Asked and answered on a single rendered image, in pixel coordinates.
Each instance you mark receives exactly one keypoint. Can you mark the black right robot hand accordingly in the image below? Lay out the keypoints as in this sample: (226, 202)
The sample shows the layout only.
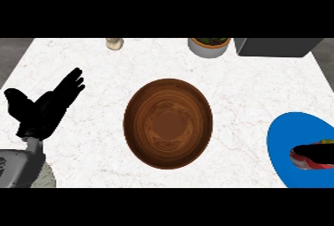
(319, 153)

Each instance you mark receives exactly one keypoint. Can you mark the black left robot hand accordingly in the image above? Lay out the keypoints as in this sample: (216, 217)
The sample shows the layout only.
(46, 110)

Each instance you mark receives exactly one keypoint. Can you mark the red can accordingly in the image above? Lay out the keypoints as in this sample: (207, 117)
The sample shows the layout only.
(306, 161)

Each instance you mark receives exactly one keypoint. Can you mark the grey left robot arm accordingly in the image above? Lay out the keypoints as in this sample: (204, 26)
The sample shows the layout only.
(24, 164)

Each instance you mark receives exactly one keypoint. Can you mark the blue plate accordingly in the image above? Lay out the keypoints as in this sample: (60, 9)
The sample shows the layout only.
(287, 138)

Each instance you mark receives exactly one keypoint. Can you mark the brown wooden bowl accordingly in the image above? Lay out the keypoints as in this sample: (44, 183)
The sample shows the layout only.
(168, 123)

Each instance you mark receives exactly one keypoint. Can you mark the beige bottle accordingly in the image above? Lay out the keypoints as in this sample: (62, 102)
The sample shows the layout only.
(114, 43)

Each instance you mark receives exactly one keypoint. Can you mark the dark grey appliance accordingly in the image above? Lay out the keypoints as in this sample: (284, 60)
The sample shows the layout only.
(278, 47)

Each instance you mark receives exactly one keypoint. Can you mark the white plant pot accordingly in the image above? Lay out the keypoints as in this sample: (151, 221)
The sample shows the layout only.
(208, 47)

